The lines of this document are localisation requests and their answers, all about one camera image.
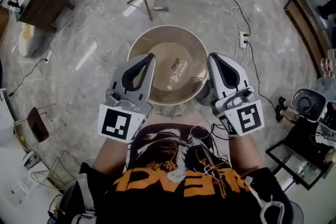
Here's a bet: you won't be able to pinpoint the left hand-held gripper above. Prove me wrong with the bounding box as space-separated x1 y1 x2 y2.
97 53 157 144

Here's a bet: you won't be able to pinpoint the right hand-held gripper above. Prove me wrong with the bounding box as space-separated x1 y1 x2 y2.
207 52 265 137

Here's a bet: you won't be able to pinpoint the clear plastic trash wrapper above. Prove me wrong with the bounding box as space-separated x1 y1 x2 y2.
167 60 190 90

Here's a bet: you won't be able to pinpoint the dark small trash packet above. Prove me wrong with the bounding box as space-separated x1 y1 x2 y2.
171 58 184 71

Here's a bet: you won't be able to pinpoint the round beige trash bin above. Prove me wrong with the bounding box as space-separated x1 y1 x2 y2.
127 25 210 107

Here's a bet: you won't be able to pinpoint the person's left forearm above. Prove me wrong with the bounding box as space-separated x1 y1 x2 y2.
92 135 135 175

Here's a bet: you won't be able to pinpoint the person's right forearm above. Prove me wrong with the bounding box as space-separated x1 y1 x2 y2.
227 133 264 175

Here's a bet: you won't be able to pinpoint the grey white bin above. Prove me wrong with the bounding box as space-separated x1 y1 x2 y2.
290 88 328 124

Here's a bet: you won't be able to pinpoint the person's dark shoe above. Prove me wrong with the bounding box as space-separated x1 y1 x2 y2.
195 80 211 106

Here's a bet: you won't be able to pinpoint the person's pink shorts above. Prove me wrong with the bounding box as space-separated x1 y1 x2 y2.
143 110 212 137

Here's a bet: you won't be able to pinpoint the long wooden bench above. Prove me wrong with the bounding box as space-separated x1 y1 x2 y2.
284 0 332 79

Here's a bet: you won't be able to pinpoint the clear plastic bottles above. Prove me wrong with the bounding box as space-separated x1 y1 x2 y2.
319 48 336 79

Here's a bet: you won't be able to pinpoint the brown chair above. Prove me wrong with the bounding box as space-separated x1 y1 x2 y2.
27 106 51 144

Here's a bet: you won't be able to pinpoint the white plastic bag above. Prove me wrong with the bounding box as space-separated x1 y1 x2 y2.
17 23 47 58

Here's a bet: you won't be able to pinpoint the dark wooden cabinet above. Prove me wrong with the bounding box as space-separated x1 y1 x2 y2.
15 0 76 33

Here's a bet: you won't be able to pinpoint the black framed glass panel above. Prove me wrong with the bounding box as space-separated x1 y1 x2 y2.
265 142 327 191

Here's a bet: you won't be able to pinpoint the small white device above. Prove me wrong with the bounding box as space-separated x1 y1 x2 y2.
22 151 40 170

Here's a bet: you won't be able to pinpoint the black orange printed t-shirt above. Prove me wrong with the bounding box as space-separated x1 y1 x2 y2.
59 123 295 224

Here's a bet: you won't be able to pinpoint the white table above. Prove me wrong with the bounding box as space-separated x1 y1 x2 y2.
0 147 64 224

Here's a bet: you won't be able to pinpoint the white floor cable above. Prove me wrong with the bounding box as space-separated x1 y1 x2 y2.
230 6 260 68
49 0 144 71

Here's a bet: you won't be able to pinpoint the thin black chest cable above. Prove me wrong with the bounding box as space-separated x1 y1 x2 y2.
191 123 235 166

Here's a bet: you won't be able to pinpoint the wire basket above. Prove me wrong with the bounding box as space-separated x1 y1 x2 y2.
30 150 80 195

